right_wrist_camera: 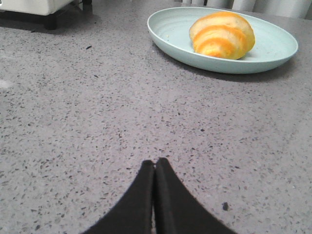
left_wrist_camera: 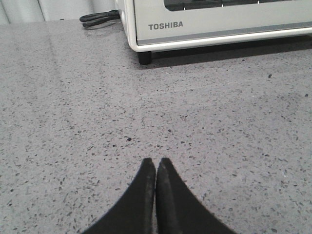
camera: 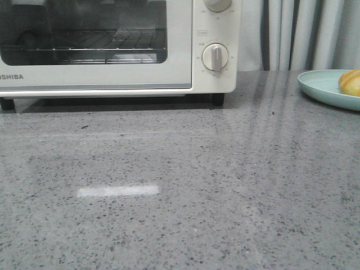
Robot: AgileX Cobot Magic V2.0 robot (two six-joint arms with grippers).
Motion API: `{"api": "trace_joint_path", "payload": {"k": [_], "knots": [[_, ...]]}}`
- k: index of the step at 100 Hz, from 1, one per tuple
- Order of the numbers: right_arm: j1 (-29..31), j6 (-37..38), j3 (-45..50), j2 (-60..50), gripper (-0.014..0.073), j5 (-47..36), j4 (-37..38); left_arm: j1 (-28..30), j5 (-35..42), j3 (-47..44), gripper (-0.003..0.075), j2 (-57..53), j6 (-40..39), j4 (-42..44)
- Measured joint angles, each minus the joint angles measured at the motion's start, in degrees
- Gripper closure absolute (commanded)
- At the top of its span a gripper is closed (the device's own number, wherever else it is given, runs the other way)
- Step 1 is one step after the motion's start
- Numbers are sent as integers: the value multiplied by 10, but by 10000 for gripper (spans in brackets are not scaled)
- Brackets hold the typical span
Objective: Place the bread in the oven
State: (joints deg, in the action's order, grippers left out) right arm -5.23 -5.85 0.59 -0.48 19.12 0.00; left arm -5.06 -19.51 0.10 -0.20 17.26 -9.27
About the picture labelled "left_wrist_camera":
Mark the white Toshiba toaster oven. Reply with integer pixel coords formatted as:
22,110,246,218
114,0,312,65

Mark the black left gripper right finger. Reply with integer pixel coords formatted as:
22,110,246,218
156,158,234,234

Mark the black oven power cable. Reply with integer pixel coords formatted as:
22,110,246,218
79,9,120,28

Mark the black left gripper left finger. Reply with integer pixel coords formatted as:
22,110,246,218
84,158,156,234

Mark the glass oven door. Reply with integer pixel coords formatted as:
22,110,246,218
133,0,312,46

